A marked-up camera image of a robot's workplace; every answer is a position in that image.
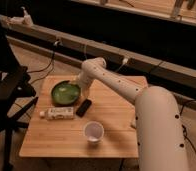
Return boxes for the black office chair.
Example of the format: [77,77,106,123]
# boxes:
[0,22,38,171]

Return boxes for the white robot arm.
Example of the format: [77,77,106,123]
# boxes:
[76,57,189,171]

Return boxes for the green ceramic bowl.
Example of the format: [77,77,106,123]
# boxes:
[51,80,81,106]

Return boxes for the white toothpaste tube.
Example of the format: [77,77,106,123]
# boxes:
[39,107,74,120]

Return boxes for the white wall plug right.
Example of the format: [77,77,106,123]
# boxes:
[122,58,129,65]

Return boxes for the black floor cables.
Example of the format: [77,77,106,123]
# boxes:
[179,99,196,158]

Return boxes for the black remote control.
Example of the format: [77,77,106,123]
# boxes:
[76,99,92,117]

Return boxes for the white paper cup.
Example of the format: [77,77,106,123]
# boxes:
[83,121,104,143]

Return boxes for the white spray bottle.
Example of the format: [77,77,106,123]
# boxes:
[8,6,34,27]

